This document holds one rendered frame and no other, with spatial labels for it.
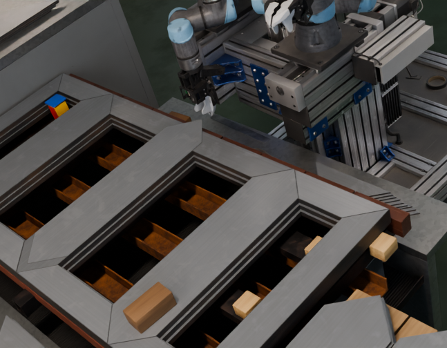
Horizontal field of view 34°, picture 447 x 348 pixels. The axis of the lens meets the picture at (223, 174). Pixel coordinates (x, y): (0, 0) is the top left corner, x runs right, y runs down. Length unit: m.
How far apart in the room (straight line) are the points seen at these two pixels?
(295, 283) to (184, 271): 0.31
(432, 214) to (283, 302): 0.61
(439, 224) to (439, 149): 0.99
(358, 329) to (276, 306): 0.21
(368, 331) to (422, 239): 0.48
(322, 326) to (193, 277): 0.38
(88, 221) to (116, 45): 1.15
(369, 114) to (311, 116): 0.63
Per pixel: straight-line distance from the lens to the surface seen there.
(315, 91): 2.35
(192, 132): 2.44
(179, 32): 2.28
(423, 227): 2.21
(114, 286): 2.30
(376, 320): 1.79
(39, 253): 2.25
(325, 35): 2.32
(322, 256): 1.92
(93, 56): 3.16
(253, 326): 1.82
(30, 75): 3.02
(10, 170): 2.64
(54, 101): 2.85
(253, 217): 2.07
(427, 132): 3.27
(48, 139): 2.70
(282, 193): 2.11
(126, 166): 2.40
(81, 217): 2.29
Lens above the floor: 2.28
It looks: 39 degrees down
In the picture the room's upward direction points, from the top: 18 degrees counter-clockwise
